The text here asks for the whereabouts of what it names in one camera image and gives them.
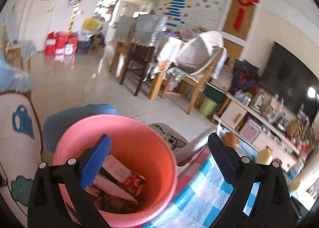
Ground large white wet-wipes pack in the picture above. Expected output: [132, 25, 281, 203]
[93, 174, 138, 205]

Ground pink plastic bucket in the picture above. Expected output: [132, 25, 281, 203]
[53, 115, 177, 227]

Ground yellow pear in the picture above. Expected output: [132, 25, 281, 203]
[288, 177, 302, 192]
[255, 146, 273, 165]

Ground yellow pear left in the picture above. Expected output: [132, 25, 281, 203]
[255, 146, 273, 165]

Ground brown bun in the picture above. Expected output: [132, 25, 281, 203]
[222, 132, 240, 148]

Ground red gold candy wrapper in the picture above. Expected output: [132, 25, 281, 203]
[122, 173, 147, 197]

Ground dark wooden chair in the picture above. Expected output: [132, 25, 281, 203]
[119, 16, 163, 97]

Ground pink storage box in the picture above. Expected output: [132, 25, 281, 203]
[239, 119, 261, 143]

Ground blue white checkered tablecloth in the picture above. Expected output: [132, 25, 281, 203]
[142, 128, 312, 228]

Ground red chinese knot decoration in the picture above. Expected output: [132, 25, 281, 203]
[233, 0, 260, 32]

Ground red apple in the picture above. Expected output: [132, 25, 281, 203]
[273, 158, 282, 166]

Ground blue round stool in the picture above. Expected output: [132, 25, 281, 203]
[43, 104, 119, 154]

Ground cat pattern stool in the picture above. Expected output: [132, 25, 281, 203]
[148, 123, 189, 153]

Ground green trash can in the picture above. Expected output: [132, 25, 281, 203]
[199, 96, 218, 117]

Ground white patterned sofa cushion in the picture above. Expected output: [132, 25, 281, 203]
[1, 92, 43, 227]

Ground light wooden chair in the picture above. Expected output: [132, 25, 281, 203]
[160, 47, 226, 115]

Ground red gift boxes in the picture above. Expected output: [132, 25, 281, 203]
[45, 31, 78, 56]

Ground tan cardboard box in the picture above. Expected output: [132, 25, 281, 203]
[102, 154, 132, 183]

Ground white tv cabinet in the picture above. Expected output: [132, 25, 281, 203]
[213, 93, 300, 172]

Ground yellow pear right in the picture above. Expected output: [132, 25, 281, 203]
[288, 177, 302, 192]

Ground black television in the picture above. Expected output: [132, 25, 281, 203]
[259, 42, 318, 124]

